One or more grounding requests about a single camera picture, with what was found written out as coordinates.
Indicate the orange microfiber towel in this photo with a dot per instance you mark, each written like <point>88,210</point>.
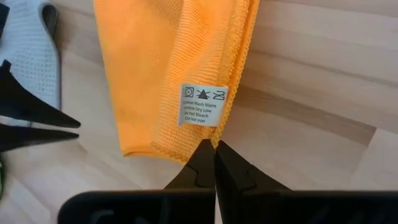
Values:
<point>140,77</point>

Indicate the grey waffle microfiber towel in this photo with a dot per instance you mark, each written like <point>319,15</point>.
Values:
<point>31,46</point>

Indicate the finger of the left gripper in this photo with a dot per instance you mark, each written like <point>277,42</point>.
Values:
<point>18,138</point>
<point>18,102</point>

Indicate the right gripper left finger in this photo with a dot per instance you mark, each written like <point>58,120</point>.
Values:
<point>199,177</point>

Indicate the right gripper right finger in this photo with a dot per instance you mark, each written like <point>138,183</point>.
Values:
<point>236,186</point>

